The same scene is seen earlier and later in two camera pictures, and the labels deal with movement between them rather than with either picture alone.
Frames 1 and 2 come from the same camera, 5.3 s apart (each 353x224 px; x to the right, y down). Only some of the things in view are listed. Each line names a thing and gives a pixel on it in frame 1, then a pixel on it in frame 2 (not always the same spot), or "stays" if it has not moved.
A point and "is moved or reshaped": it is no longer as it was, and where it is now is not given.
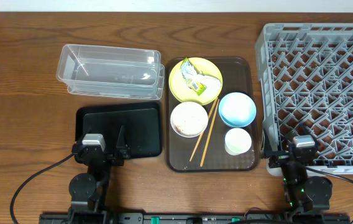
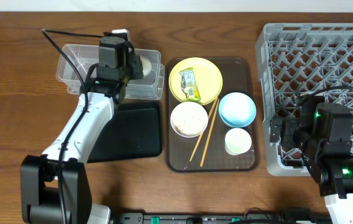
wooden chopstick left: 202,134 stays
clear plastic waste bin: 111,71 stays
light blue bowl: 237,109 stays
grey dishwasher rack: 322,76 stays
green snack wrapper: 191,77 is moved or reshaped
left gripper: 102,156 → 136,66
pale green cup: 237,140 stays
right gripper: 290,154 → 276,129
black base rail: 65,218 stays
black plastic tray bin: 142,122 stays
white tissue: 213,85 → 146,66
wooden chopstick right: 209,133 stays
